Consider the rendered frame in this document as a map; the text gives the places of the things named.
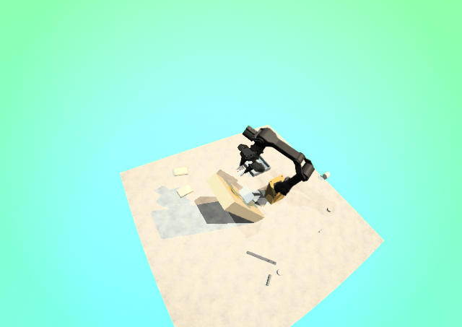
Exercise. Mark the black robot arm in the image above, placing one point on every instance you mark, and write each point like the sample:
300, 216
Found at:
265, 137

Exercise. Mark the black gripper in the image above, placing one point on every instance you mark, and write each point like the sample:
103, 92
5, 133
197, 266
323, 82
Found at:
258, 167

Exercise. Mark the tan flat panel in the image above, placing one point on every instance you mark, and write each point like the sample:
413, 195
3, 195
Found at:
231, 200

